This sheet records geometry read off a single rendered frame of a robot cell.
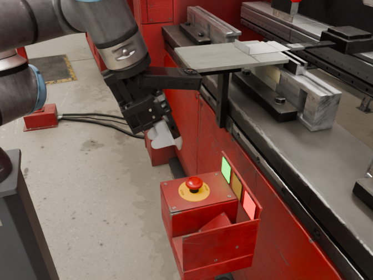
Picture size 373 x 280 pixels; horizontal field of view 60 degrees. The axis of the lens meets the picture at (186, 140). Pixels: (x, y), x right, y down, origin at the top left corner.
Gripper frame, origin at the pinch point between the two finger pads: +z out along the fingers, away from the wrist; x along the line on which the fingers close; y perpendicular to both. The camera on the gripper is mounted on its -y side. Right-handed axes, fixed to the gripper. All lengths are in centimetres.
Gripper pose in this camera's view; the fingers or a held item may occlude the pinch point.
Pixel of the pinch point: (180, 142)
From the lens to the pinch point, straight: 66.4
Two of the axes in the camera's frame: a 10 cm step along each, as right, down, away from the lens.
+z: 3.3, 7.4, 5.9
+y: -8.9, 4.4, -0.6
